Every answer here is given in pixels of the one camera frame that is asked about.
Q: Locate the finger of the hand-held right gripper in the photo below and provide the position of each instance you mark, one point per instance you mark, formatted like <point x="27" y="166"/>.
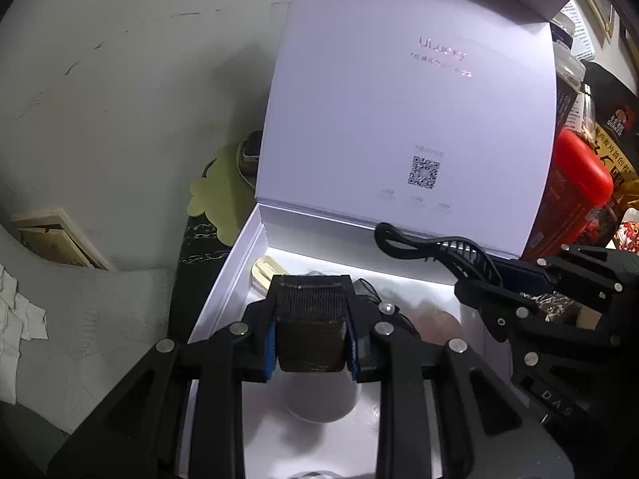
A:
<point x="524" y="272"/>
<point x="499" y="304"/>

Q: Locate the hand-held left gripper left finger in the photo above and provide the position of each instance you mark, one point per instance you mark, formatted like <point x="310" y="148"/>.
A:
<point x="269" y="354"/>

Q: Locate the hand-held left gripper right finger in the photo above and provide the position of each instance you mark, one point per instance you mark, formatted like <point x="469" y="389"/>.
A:
<point x="352" y="354"/>

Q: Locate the dark ribbed rectangular box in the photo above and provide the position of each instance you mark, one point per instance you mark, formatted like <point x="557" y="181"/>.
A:
<point x="312" y="329"/>

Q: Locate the beige round case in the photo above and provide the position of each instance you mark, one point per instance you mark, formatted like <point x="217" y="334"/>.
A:
<point x="589" y="317"/>

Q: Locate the black hair clip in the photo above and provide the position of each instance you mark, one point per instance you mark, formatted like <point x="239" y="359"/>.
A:
<point x="424" y="249"/>

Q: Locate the white hinged-lid gift box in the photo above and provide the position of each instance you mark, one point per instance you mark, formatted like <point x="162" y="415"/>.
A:
<point x="399" y="110"/>

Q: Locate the pink round case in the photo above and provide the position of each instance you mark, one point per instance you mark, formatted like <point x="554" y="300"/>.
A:
<point x="439" y="324"/>

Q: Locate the cream hair clip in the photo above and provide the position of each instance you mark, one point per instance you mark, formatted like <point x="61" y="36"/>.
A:
<point x="264" y="272"/>

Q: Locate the red-lidded jar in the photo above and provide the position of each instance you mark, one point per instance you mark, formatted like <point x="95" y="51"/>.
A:
<point x="574" y="194"/>

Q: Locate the red and white packet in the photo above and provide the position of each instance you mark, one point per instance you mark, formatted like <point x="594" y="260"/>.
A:
<point x="630" y="234"/>

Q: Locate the green flower-shaped coaster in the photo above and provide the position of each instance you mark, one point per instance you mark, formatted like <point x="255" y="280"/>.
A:
<point x="209" y="199"/>

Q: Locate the light grey quilted bedding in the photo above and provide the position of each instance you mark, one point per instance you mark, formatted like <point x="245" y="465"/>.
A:
<point x="100" y="319"/>

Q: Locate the black snack bag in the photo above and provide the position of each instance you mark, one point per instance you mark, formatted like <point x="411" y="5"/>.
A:
<point x="619" y="124"/>

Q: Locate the clear plastic bottle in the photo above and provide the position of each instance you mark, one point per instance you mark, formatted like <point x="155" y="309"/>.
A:
<point x="569" y="85"/>

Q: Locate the small grey device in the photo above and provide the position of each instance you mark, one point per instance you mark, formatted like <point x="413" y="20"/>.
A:
<point x="248" y="152"/>

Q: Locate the white crumpled cloth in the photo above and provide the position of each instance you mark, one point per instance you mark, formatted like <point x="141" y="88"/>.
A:
<point x="20" y="319"/>

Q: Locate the wooden picture frame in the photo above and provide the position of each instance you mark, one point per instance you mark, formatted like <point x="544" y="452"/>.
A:
<point x="55" y="239"/>

